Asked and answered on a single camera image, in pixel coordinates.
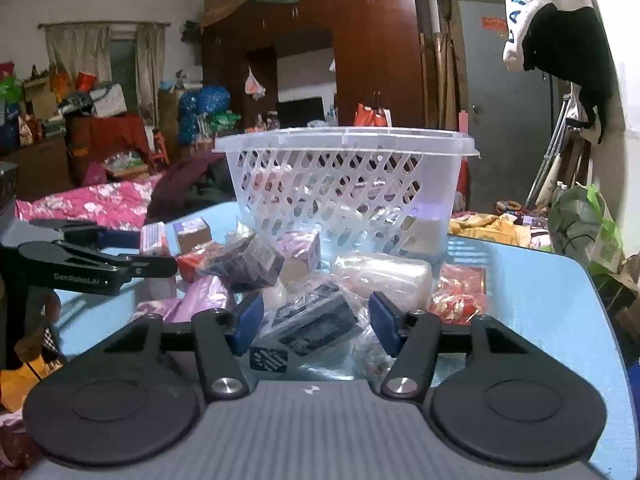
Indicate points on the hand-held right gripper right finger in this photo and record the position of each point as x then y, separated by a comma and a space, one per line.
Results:
384, 322

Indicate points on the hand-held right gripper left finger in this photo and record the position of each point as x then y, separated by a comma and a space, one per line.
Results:
248, 324

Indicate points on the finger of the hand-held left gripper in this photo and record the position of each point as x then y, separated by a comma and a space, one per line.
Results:
80, 232
100, 270

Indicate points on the clear-wrapped white roll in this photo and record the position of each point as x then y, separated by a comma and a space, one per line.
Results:
382, 277

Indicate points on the clear plastic slotted basket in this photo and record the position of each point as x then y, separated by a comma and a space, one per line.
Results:
350, 185

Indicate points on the person's left hand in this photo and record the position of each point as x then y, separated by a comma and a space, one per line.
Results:
42, 325

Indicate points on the pink floral blanket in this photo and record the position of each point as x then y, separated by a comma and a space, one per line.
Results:
95, 202

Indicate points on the purple packet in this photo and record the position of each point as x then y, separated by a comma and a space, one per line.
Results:
200, 300

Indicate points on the black box in plastic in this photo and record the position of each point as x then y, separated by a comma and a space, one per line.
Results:
310, 325

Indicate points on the dark snack packet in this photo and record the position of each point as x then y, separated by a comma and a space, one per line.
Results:
245, 262

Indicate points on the red snack packet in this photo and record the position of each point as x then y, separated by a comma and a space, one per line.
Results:
457, 292

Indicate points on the small red packet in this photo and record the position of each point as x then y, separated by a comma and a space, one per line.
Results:
190, 265

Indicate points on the purple box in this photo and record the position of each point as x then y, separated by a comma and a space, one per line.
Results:
300, 255

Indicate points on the red cloth covered furniture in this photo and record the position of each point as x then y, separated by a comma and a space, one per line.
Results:
107, 140

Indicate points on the small brown box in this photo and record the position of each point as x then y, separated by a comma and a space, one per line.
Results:
192, 235

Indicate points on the dark maroon cloth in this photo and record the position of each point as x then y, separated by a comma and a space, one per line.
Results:
185, 185

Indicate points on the yellow patterned blanket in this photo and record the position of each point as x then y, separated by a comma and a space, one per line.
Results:
490, 230

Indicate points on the blue patterned bags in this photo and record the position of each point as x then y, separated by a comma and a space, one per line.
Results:
205, 105

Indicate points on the beige curtains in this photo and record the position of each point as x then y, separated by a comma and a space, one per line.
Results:
80, 50

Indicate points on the orange plastic bag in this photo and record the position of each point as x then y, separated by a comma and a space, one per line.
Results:
370, 116

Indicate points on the green plastic bag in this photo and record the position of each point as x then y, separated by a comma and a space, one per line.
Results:
575, 230

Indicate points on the black monitor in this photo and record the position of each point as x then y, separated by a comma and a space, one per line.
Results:
300, 112

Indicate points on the hanging clear plastic bag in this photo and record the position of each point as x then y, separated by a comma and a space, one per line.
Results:
255, 87

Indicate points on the grey door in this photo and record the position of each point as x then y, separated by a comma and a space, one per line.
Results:
490, 110

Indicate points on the metal crutches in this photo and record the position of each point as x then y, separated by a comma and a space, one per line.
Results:
552, 150

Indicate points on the brown wooden wardrobe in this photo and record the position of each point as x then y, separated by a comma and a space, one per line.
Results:
370, 35

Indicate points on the black hanging garment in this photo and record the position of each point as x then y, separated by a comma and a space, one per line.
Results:
575, 45

